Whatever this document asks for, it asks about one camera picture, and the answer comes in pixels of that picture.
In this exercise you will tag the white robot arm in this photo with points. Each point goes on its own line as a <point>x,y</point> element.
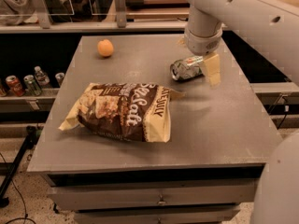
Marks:
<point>272,28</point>

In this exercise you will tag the green soda can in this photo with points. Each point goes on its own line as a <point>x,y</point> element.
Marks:
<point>32,85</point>

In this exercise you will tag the brown sea salt chip bag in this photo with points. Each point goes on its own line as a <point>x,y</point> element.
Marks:
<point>126,111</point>

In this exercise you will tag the metal bracket post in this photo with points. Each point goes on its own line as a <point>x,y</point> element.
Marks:
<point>120,7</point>
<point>42,13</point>

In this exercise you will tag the drawer with knob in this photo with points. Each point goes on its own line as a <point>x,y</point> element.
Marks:
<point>207,214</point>
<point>154,194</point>

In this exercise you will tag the lower drawer with knob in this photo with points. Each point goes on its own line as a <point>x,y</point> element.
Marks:
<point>207,214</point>

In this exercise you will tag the red soda can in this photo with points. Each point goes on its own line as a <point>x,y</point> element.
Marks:
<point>15,85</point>

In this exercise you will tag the grey cloth behind glass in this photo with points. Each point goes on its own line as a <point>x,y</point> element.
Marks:
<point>15,12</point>

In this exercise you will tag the silver can on shelf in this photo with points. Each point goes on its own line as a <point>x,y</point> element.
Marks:
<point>59,78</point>

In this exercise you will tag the left metal bracket post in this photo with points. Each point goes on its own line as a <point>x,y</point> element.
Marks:
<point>42,13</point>

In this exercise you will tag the orange fruit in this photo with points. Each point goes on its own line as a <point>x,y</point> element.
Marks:
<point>105,48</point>

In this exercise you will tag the green white 7up can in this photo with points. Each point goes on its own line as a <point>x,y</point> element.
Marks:
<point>185,69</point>

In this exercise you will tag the upper drawer with knob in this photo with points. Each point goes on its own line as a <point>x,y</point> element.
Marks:
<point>154,194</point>

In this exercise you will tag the clear water bottle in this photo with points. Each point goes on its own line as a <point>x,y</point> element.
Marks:
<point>42,78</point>

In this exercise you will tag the grey drawer cabinet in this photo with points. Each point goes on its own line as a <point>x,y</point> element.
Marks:
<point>127,144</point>

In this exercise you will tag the black stand leg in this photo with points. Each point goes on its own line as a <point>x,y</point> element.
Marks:
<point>9,169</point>

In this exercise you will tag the middle metal bracket post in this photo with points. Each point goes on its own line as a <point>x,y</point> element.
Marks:
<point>120,7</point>

